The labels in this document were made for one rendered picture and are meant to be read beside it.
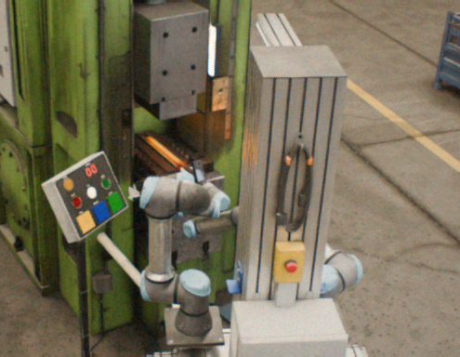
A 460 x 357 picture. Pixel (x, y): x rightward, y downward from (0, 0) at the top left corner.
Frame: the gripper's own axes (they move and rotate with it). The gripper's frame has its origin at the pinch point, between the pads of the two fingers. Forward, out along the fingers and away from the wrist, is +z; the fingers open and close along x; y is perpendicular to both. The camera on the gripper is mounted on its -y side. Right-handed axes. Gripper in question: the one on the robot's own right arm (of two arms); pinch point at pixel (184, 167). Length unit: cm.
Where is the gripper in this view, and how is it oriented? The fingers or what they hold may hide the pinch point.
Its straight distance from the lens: 397.6
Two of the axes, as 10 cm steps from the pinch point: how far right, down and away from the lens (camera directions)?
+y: -0.1, 8.8, 4.7
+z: -5.0, -4.1, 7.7
